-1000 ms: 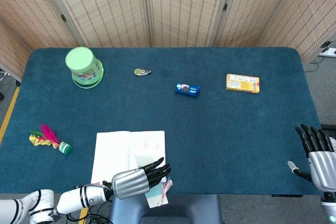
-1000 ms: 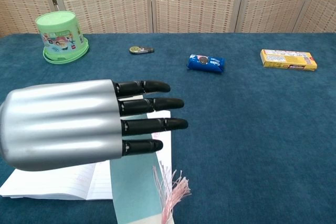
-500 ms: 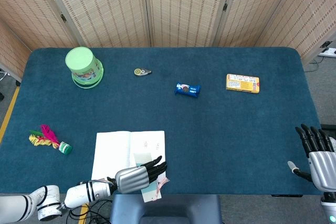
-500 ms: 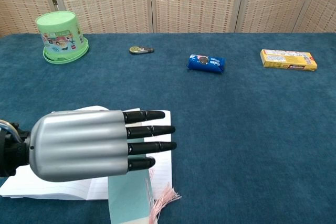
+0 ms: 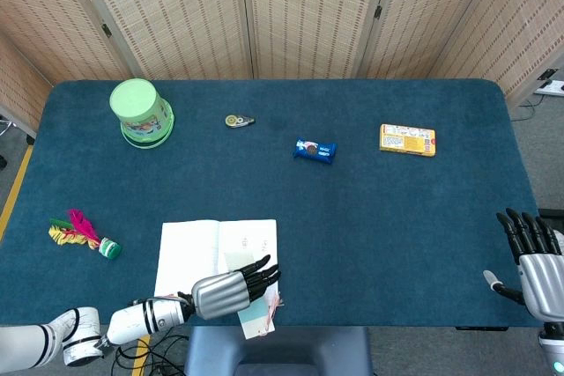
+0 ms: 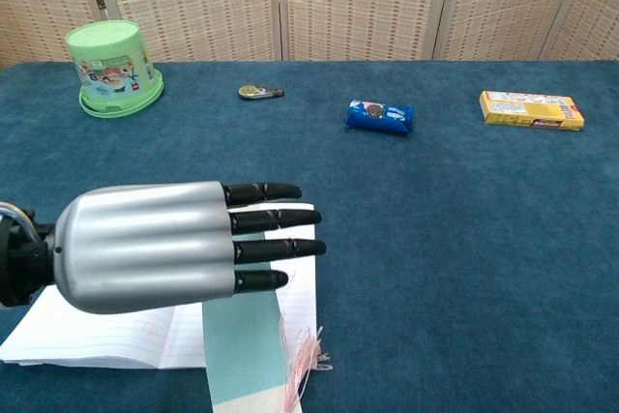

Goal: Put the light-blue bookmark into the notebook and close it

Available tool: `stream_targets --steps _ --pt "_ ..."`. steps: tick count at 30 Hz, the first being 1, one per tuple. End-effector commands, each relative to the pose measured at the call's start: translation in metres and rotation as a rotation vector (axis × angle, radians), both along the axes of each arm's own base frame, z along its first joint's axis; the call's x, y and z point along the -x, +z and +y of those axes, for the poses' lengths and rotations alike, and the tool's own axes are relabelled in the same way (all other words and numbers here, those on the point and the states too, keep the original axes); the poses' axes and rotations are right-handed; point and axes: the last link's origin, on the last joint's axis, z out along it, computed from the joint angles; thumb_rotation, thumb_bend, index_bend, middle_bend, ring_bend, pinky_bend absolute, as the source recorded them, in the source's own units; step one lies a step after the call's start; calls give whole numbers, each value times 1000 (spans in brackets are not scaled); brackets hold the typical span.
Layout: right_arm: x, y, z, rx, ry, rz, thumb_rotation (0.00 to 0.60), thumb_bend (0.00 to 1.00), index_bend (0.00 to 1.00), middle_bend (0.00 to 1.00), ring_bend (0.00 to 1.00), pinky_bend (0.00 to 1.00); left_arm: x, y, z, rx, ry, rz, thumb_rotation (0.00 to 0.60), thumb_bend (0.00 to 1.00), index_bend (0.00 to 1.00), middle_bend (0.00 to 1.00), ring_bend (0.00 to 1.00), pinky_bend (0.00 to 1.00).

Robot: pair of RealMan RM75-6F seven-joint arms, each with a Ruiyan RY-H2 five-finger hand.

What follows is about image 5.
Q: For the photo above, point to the yellow cardboard box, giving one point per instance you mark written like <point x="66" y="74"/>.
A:
<point x="407" y="140"/>

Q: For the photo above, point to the green plastic toy bucket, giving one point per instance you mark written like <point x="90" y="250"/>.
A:
<point x="136" y="103"/>

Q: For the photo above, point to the open white notebook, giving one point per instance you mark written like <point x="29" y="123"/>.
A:
<point x="189" y="252"/>

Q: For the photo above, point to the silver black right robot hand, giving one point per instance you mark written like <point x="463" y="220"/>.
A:
<point x="544" y="283"/>

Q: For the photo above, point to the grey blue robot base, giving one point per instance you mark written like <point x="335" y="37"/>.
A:
<point x="282" y="349"/>

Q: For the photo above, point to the woven bamboo folding screen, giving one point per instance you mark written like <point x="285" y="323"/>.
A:
<point x="308" y="10"/>

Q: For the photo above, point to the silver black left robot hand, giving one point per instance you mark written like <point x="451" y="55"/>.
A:
<point x="220" y="294"/>

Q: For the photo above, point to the dark teal table cover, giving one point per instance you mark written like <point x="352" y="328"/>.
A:
<point x="374" y="226"/>

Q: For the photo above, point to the light blue tasselled bookmark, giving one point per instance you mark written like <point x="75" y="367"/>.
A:
<point x="255" y="321"/>

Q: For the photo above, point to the white power strip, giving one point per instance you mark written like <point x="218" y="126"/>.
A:
<point x="553" y="86"/>

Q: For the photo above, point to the black table control panel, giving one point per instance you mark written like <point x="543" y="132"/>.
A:
<point x="480" y="328"/>

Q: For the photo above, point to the brass screen hinge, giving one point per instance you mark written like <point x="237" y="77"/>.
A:
<point x="106" y="30"/>
<point x="378" y="12"/>

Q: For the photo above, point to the colourful feather shuttlecock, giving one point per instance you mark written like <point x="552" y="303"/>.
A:
<point x="79" y="235"/>

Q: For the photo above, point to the blue cookie pack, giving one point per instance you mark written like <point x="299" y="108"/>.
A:
<point x="315" y="150"/>

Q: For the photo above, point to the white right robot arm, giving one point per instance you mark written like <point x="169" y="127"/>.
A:
<point x="553" y="349"/>

